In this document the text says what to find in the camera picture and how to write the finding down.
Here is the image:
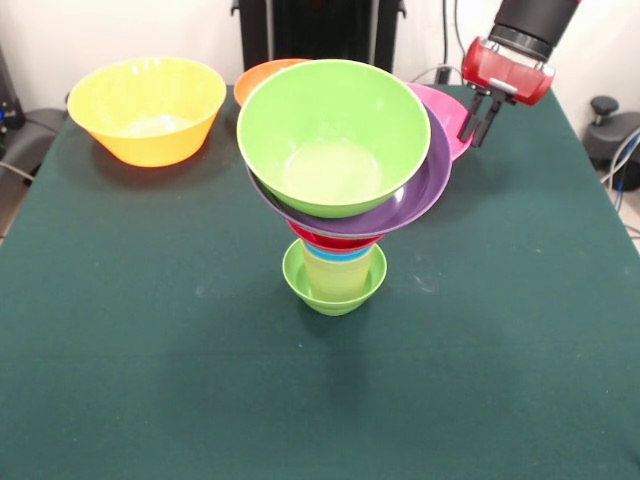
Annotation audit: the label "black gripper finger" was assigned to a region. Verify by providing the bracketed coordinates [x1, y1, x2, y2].
[469, 94, 504, 148]
[457, 90, 486, 141]

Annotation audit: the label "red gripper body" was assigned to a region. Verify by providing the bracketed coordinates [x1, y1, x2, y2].
[460, 36, 556, 107]

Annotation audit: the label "large pink bowl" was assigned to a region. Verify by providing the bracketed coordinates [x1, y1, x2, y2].
[407, 82, 474, 162]

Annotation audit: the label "purple bowl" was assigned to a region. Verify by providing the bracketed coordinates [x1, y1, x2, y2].
[245, 107, 454, 239]

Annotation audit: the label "large green bowl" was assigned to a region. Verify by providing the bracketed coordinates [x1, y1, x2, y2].
[236, 58, 432, 220]

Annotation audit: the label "small red bowl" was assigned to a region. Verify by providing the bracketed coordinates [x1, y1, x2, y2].
[287, 219, 385, 254]

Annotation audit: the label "blue cup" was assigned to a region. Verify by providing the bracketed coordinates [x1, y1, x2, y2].
[303, 242, 376, 264]

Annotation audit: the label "yellow cup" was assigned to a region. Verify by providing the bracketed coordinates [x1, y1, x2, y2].
[301, 247, 376, 303]

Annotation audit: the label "small green bowl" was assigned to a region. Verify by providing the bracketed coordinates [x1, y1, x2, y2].
[281, 238, 389, 317]

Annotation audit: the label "large yellow bowl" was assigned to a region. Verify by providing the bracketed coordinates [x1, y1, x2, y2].
[67, 57, 227, 168]

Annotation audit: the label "orange bowl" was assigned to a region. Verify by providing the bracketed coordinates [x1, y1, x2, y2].
[233, 58, 314, 107]

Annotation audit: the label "dark green tablecloth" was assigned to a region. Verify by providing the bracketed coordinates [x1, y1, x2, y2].
[0, 83, 640, 480]

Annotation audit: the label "black equipment box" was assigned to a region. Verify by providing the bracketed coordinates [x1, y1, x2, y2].
[0, 47, 26, 146]

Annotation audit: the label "white and blue cables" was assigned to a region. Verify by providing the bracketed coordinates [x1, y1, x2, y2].
[599, 127, 640, 201]

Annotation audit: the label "grey cable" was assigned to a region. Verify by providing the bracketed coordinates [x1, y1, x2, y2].
[0, 159, 37, 187]

